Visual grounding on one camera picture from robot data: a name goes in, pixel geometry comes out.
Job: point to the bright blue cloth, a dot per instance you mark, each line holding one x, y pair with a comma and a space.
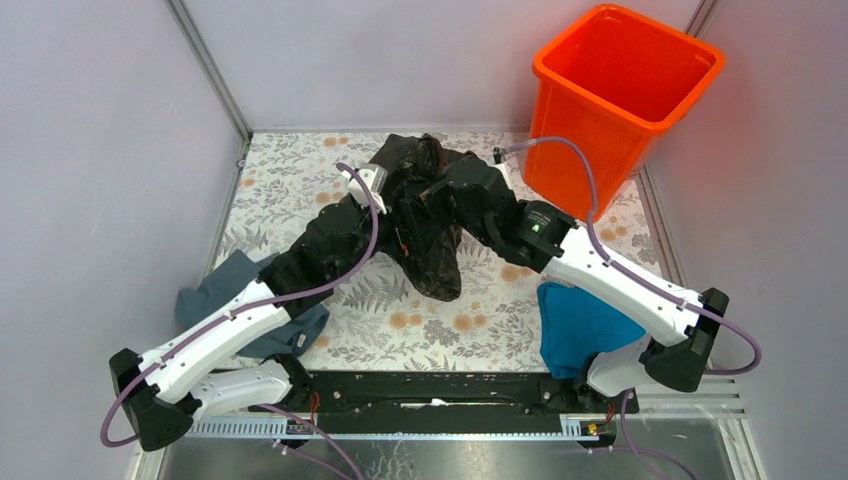
576, 325

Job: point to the slotted metal cable duct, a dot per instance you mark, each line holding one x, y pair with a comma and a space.
497, 427

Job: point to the orange plastic trash bin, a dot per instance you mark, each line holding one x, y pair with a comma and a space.
612, 83

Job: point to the grey-blue cloth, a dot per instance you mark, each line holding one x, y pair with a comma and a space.
220, 286

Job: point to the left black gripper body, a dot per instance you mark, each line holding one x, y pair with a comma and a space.
394, 239

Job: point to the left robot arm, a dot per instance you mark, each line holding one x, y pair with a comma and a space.
161, 393

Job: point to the black trash bag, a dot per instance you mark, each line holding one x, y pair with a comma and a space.
413, 165

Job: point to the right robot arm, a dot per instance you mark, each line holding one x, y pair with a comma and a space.
679, 326

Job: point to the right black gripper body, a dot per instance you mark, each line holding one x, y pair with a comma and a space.
469, 223

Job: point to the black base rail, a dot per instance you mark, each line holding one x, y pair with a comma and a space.
413, 394

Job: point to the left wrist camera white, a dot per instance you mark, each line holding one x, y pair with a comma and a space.
366, 188

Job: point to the floral patterned mat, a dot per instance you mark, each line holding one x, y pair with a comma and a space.
378, 320

